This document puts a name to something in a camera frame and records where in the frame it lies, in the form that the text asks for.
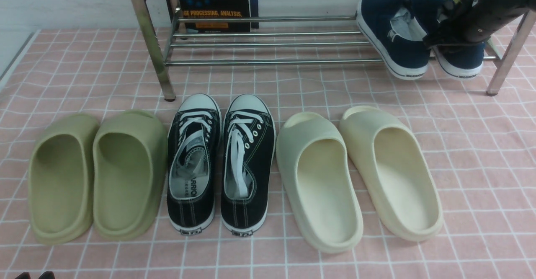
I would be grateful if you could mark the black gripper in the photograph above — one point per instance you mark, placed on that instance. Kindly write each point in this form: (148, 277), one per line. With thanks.
(458, 23)

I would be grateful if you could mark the navy slip-on shoe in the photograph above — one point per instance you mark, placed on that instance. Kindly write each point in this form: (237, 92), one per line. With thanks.
(392, 28)
(462, 62)

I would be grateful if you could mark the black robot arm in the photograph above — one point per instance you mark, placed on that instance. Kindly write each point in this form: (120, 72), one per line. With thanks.
(495, 14)

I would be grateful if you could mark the silver metal shoe rack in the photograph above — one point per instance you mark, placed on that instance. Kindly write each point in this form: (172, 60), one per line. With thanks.
(502, 47)

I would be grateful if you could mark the pink checked tablecloth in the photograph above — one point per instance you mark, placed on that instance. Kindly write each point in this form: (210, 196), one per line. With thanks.
(480, 150)

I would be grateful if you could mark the cream foam slide, right one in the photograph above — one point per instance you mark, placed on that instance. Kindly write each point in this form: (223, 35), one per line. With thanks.
(392, 165)

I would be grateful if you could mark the cream foam slide, one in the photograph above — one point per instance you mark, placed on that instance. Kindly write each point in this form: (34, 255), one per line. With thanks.
(392, 165)
(313, 165)

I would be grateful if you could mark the cream foam slide, left one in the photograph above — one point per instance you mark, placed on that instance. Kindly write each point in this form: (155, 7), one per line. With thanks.
(313, 165)

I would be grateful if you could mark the black canvas sneaker, right one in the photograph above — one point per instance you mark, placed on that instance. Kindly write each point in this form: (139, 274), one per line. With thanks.
(249, 136)

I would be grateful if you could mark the black canvas sneaker, one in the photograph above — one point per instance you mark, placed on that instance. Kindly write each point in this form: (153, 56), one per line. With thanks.
(249, 136)
(193, 142)

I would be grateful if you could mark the dark image processing book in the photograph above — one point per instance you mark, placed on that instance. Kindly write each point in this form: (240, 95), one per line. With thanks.
(215, 9)

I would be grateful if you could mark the black canvas sneaker, left one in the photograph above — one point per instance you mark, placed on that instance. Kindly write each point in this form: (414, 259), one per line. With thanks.
(193, 142)

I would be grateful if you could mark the green foam slide, inner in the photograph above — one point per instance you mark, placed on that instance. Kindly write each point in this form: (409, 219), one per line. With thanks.
(130, 158)

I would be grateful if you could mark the green foam slide, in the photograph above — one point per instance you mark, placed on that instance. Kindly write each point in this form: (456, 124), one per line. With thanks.
(61, 180)
(130, 158)

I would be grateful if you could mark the green foam slide, outer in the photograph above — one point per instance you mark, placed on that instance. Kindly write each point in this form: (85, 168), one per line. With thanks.
(61, 180)

